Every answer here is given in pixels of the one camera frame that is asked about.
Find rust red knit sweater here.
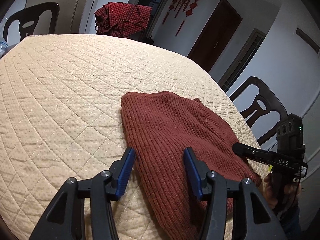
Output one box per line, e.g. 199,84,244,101
120,90,262,240

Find person's right hand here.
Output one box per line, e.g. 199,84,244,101
262,173,303,209

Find dark wooden chair right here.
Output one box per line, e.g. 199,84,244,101
228,76,289,146

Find dark wooden chair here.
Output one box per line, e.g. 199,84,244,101
228,76,289,146
2,2,60,41

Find cream quilted table cover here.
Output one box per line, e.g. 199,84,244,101
1,34,258,239

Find dark brown door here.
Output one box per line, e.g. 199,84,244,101
188,0,242,72

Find red Chinese knot decoration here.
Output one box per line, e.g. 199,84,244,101
162,0,199,36

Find red checked cloth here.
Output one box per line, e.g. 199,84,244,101
94,2,152,38

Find dark wooden chair far left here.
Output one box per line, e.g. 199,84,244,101
2,2,60,41

